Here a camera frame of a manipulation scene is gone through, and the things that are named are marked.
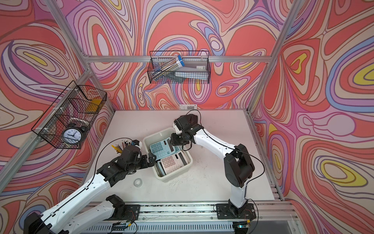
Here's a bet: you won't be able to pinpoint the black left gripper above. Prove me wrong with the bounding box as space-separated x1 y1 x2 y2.
125 152 157 175

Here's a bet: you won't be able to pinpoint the white plastic storage box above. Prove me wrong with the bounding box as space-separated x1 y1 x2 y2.
143 128 193 182

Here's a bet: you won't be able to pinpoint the white pink-keyed calculator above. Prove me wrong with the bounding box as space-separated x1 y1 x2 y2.
161 152 188 175

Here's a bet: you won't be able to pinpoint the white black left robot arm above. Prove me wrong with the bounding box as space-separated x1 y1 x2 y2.
23 141 156 234

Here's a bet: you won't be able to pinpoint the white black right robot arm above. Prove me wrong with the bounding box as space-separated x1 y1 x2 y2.
170 114 255 218

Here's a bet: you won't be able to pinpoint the clear tape roll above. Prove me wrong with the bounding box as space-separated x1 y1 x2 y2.
133 178 143 188

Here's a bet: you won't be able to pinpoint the white barcode label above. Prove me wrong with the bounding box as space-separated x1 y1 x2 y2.
179 104 197 110

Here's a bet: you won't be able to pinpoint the grey stapler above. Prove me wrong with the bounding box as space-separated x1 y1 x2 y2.
174 67 209 80

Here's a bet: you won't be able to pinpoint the pencil tube blue cap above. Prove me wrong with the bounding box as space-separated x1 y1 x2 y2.
150 55 185 82

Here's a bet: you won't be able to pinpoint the yellow sticky notes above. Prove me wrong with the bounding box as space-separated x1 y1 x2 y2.
85 98 102 114

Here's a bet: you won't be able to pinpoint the black alarm clock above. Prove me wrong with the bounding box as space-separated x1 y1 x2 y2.
61 123 87 145

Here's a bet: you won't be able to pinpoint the black wire basket back wall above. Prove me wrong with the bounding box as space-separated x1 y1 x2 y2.
147 50 211 84

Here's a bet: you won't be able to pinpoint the black wire basket wall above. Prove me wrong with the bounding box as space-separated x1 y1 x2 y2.
31 81 107 150
147 50 211 84

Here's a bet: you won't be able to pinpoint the black wire basket left wall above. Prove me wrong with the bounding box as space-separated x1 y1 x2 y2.
31 81 107 150

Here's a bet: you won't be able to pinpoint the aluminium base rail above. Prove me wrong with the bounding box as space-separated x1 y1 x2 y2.
49 201 299 234

